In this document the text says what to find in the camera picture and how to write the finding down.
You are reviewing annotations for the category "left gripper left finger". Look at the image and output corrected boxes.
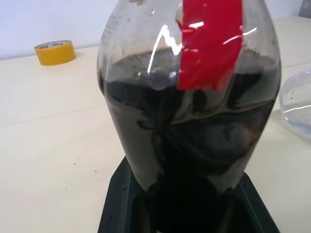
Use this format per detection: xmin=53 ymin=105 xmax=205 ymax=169
xmin=98 ymin=155 xmax=147 ymax=233

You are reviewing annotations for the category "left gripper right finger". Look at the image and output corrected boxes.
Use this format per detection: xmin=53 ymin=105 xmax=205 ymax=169
xmin=230 ymin=170 xmax=280 ymax=233

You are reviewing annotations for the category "dark bottle with yellow cap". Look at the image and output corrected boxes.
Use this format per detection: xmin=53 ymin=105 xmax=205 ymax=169
xmin=96 ymin=0 xmax=283 ymax=209

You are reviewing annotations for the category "clear wine glass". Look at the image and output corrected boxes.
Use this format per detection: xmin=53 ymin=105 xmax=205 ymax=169
xmin=278 ymin=68 xmax=311 ymax=137

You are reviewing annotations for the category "yellow tape roll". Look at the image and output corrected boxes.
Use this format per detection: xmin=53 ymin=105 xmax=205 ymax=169
xmin=34 ymin=40 xmax=77 ymax=67

